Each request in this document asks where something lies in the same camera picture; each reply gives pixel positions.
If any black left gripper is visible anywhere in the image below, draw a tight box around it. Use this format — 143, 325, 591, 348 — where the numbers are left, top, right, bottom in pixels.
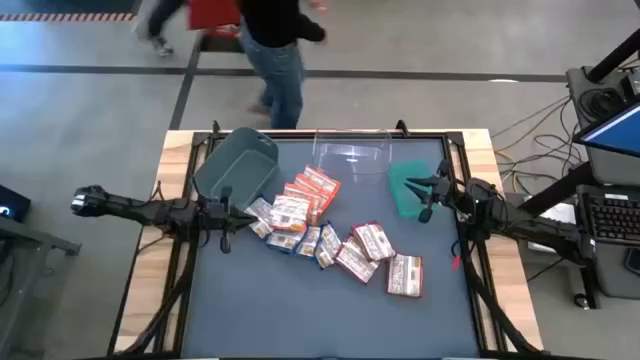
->
201, 185, 259, 254

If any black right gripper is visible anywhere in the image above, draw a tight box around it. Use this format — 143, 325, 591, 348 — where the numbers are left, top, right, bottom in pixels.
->
402, 159, 469, 225

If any blue Maruchan ramen pack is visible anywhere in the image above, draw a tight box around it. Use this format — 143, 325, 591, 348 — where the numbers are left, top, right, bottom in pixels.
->
243, 196, 275, 241
296, 224, 323, 260
313, 221, 344, 270
264, 228, 307, 255

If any dark grey plastic bin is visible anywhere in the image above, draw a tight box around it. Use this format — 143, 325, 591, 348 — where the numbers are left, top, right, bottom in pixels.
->
192, 126, 281, 211

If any red Maruchan ramen pack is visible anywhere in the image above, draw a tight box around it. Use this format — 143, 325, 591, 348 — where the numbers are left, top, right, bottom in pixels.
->
333, 235, 381, 285
350, 221, 397, 263
385, 252, 425, 300

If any green translucent plastic bin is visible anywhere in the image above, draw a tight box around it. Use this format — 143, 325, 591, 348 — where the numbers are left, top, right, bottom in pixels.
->
387, 159, 436, 220

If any clear plastic bin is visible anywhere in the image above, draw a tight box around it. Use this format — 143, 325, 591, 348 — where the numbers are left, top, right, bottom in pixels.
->
312, 128, 394, 184

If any white paper sheet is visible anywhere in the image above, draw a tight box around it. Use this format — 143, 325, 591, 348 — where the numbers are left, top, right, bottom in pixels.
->
529, 199, 576, 251

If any black stand beam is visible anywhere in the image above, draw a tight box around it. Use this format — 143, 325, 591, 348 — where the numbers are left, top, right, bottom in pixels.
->
519, 160, 599, 216

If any grey computer cart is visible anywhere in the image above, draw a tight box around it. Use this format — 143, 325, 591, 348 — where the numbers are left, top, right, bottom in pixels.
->
566, 64, 640, 301

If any black keyboard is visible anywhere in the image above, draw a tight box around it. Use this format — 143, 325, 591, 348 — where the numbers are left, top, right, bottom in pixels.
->
582, 192, 640, 246

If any monitor with blue screen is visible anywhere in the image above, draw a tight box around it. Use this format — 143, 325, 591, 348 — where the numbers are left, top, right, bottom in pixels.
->
572, 99, 640, 159

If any red bag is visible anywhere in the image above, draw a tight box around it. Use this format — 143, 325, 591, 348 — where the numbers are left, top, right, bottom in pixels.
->
187, 0, 242, 40

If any grey metal stand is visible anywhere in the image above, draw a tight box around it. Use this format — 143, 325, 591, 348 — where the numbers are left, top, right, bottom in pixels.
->
0, 214, 83, 360

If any dark computer mouse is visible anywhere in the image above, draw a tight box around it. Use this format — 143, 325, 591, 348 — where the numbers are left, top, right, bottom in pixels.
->
623, 247, 640, 277

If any black stand pole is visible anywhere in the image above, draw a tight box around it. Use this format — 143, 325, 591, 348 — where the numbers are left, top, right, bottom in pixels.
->
587, 30, 640, 84

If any black electronic device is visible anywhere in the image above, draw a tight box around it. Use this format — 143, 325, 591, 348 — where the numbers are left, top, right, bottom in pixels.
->
0, 184, 32, 224

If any black mat with hazard stripe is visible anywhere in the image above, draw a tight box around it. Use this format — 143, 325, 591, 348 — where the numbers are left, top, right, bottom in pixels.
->
0, 0, 144, 22

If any black metal table frame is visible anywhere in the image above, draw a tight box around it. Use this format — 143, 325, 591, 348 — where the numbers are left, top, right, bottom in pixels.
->
107, 119, 546, 360

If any yellow floor cable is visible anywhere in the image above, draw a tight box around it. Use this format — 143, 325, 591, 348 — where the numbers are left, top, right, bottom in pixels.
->
492, 94, 572, 154

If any black floor cable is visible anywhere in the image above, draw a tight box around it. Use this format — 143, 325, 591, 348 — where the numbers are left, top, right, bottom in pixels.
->
499, 99, 586, 186

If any coiled black cable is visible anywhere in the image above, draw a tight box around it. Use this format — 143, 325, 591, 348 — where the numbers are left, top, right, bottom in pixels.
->
578, 87, 625, 120

